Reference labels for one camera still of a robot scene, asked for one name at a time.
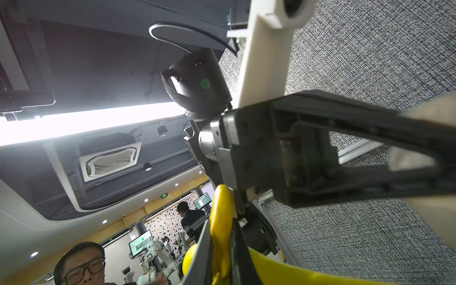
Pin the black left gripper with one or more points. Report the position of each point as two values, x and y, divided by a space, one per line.
240 148

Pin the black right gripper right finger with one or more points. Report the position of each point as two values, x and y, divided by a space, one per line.
242 270

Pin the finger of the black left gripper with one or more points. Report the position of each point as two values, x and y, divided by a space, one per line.
356 149

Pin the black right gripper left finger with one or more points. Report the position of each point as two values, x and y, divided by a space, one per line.
200 270

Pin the yellow banana bunch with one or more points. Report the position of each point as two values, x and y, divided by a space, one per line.
269 271

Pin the cream plastic bag banana print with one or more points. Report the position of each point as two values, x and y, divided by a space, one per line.
439 212

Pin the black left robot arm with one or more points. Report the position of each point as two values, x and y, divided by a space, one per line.
196 83

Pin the person in dark shirt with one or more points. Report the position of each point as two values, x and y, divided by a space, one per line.
192 221

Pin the computer monitor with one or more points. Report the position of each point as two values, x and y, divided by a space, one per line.
138 245

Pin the man with glasses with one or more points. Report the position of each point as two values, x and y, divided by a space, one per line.
83 264

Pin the ceiling air vent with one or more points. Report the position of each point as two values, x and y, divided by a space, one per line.
101 164

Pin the ceiling light strip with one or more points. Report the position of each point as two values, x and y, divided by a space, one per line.
53 126

